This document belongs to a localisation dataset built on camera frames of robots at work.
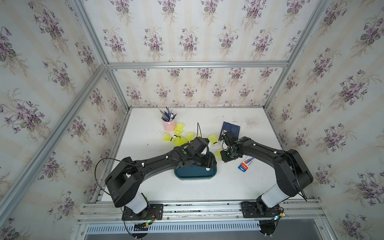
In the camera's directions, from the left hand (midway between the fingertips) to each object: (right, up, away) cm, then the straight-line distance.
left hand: (216, 164), depth 78 cm
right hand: (+9, +1, +13) cm, 16 cm away
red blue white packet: (+19, -4, +10) cm, 22 cm away
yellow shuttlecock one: (-22, +18, +23) cm, 36 cm away
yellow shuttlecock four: (+1, +12, +20) cm, 23 cm away
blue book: (+15, +19, +31) cm, 39 cm away
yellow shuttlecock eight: (+2, +5, +5) cm, 7 cm away
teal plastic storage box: (-13, -7, +8) cm, 16 cm away
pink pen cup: (-28, +20, +23) cm, 42 cm away
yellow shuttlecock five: (-30, +12, +20) cm, 38 cm away
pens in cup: (-30, +27, +23) cm, 47 cm away
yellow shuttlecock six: (-4, -5, +8) cm, 10 cm away
